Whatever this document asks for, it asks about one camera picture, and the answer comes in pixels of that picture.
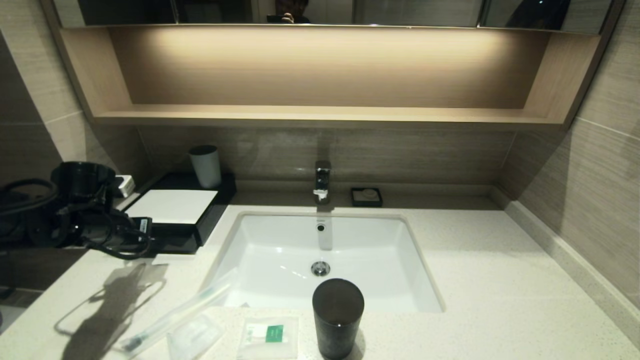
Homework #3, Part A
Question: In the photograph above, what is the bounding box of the wooden wall shelf niche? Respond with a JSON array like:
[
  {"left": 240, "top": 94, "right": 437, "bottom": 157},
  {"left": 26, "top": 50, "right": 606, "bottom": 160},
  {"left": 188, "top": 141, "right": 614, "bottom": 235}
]
[{"left": 42, "top": 24, "right": 626, "bottom": 132}]

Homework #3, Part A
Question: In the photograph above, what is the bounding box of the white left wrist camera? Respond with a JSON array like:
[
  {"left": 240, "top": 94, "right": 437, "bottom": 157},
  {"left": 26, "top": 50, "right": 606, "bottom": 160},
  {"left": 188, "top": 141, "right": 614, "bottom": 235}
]
[{"left": 116, "top": 174, "right": 136, "bottom": 199}]

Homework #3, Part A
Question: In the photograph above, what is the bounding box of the black pull-out drawer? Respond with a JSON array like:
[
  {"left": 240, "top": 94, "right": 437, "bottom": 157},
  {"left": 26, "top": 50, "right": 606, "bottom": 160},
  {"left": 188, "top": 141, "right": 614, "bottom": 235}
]
[{"left": 149, "top": 225, "right": 202, "bottom": 254}]

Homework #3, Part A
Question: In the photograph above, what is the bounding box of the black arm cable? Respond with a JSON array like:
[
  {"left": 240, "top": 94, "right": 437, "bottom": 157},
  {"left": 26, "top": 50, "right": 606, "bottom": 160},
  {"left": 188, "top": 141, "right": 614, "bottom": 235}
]
[{"left": 0, "top": 178, "right": 151, "bottom": 261}]

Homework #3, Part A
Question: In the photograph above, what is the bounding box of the clear plastic packet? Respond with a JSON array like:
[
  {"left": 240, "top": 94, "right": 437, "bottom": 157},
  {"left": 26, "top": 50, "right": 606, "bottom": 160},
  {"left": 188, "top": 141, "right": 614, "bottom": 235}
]
[{"left": 167, "top": 312, "right": 226, "bottom": 360}]

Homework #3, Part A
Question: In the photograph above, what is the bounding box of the black drawer box case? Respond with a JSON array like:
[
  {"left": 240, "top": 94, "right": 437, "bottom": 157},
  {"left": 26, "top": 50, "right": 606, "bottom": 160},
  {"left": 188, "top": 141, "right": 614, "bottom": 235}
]
[{"left": 120, "top": 172, "right": 238, "bottom": 254}]

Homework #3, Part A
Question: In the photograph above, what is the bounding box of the black cup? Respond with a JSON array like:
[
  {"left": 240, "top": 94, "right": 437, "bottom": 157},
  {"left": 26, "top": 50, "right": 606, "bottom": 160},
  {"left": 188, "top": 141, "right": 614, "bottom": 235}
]
[{"left": 312, "top": 278, "right": 365, "bottom": 360}]

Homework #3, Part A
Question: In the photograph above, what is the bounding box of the chrome faucet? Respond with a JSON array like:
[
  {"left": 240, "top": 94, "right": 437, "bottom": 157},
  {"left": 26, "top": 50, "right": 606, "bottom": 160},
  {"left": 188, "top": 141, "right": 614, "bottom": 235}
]
[{"left": 313, "top": 160, "right": 332, "bottom": 206}]

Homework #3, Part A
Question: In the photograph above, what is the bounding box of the white cup with dark rim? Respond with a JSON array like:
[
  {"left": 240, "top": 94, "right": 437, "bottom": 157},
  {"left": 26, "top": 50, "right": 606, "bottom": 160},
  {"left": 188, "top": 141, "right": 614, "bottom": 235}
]
[{"left": 189, "top": 145, "right": 222, "bottom": 190}]

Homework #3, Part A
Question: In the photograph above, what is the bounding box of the white sink basin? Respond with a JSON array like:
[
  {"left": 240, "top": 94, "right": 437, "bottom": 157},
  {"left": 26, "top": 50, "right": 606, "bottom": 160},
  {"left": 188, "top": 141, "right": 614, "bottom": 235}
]
[{"left": 195, "top": 211, "right": 446, "bottom": 315}]

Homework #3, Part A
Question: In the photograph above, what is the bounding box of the mirror cabinet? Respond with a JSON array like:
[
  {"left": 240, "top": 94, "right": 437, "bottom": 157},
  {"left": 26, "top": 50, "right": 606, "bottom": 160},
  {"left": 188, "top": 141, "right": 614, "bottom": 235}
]
[{"left": 50, "top": 0, "right": 615, "bottom": 35}]

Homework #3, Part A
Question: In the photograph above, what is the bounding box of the toothbrush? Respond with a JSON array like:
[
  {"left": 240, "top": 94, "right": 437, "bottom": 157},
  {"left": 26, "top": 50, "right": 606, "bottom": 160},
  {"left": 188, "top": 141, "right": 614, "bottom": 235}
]
[{"left": 112, "top": 283, "right": 233, "bottom": 359}]

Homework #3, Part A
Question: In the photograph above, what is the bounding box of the black soap dish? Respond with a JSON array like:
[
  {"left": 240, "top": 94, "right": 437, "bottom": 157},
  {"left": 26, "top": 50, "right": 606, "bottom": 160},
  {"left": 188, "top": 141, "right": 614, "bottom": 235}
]
[{"left": 350, "top": 187, "right": 383, "bottom": 208}]

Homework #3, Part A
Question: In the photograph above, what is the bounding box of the white packet with green label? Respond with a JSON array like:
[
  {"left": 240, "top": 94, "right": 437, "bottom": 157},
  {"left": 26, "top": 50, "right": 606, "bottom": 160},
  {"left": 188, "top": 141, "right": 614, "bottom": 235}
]
[{"left": 236, "top": 316, "right": 300, "bottom": 360}]

